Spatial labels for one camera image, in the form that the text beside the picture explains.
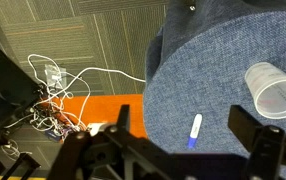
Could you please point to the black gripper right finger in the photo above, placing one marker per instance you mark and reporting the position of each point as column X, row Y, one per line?
column 243, row 121

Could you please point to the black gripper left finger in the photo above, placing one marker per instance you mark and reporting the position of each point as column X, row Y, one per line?
column 124, row 116

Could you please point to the blue and white marker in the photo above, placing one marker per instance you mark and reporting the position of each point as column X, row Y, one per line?
column 195, row 131

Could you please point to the clear plastic cup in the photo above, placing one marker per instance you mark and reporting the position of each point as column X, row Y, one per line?
column 276, row 93

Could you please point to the orange floor mat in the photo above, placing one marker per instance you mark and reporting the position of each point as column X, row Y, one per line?
column 106, row 108

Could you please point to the blue fabric tablecloth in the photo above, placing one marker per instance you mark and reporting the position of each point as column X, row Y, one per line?
column 209, row 83

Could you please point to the small clear plastic bag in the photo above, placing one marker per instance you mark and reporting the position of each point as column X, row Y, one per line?
column 54, row 75

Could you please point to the black equipment case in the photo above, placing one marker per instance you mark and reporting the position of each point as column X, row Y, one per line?
column 6, row 80

